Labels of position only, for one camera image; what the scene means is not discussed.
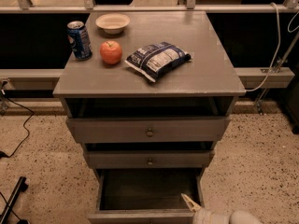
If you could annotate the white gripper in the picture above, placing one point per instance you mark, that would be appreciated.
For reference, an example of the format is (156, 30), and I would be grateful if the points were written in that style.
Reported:
(207, 216)

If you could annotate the grey bottom drawer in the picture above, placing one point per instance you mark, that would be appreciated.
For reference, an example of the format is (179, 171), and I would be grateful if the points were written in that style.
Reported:
(146, 196)

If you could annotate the grey drawer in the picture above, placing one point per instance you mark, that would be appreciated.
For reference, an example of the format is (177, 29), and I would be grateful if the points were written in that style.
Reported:
(147, 130)
(148, 159)
(146, 196)

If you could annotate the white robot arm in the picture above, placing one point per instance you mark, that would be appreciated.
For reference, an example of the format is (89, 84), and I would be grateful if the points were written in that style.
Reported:
(241, 217)

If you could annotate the grey middle drawer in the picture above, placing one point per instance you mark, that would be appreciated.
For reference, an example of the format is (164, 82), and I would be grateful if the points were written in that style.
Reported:
(148, 159)

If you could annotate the grey top drawer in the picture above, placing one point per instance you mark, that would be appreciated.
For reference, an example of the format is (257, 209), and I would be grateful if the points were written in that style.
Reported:
(147, 130)

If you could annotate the grey wooden drawer cabinet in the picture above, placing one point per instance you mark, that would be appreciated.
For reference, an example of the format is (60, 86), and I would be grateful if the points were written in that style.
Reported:
(206, 86)

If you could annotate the blue white chip bag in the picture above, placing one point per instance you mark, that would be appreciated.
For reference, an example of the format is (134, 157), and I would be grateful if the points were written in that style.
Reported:
(154, 61)

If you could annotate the black metal stand leg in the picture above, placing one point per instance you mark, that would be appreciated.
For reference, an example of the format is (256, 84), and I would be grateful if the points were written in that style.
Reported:
(21, 186)

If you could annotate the red apple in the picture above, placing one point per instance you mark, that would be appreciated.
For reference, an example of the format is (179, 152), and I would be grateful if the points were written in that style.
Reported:
(111, 52)

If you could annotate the white paper bowl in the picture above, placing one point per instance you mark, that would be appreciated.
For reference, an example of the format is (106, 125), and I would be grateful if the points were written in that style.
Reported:
(112, 23)

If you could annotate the blue soda can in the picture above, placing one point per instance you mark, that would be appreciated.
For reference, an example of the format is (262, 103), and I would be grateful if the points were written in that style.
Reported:
(79, 40)

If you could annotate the metal railing frame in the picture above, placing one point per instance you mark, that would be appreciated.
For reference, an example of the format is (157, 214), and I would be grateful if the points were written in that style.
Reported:
(209, 6)

